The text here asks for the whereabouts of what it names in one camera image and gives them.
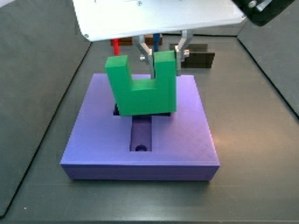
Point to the brown T-shaped block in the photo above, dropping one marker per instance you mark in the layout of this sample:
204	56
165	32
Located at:
133	40

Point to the purple board with cross slot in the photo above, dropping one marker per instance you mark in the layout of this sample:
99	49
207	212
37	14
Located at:
160	147

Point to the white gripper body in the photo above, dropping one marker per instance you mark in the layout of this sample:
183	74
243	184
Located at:
113	19

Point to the black fixture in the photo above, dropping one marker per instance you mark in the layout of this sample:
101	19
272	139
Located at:
196	57

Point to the red peg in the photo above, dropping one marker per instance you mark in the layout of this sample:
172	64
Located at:
115	44

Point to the green U-shaped block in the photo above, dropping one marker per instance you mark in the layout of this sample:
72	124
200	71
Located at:
143	96

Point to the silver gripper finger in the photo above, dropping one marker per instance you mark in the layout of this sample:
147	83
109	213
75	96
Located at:
147	56
181	52

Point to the blue peg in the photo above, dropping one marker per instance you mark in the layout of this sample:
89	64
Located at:
156	41

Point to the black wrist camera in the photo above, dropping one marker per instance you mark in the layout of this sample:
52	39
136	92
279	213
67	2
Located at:
260	11

